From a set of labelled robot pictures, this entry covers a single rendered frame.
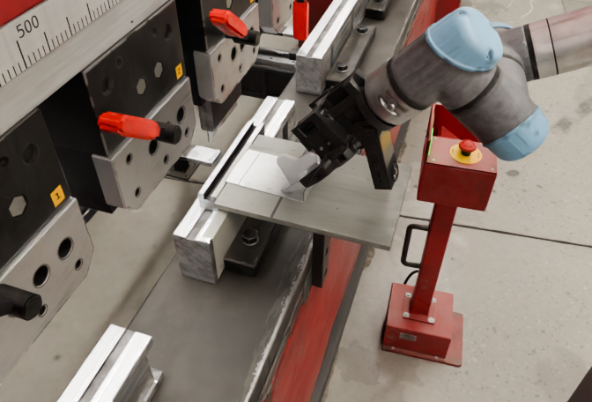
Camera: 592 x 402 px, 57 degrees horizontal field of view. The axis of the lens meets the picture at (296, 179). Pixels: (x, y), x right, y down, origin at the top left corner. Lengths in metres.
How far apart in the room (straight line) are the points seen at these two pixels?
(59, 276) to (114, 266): 1.64
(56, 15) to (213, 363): 0.52
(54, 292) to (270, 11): 0.51
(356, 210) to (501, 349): 1.21
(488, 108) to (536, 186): 1.89
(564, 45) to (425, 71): 0.21
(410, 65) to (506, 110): 0.12
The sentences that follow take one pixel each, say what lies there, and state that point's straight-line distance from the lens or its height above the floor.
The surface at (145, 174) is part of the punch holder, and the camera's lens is 0.56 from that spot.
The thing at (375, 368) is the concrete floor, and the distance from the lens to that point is 1.81.
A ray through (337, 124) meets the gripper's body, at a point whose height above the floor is 1.14.
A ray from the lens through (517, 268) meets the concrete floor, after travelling 2.17.
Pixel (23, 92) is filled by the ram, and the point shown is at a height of 1.36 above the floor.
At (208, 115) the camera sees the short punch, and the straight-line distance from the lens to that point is 0.76.
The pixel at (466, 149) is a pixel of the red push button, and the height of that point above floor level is 0.81.
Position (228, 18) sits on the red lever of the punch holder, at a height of 1.31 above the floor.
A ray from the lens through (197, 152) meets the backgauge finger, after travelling 0.90.
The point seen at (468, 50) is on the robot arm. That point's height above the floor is 1.28.
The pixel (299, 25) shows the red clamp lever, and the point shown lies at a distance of 0.87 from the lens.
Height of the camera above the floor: 1.56
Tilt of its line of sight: 41 degrees down
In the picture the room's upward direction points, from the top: straight up
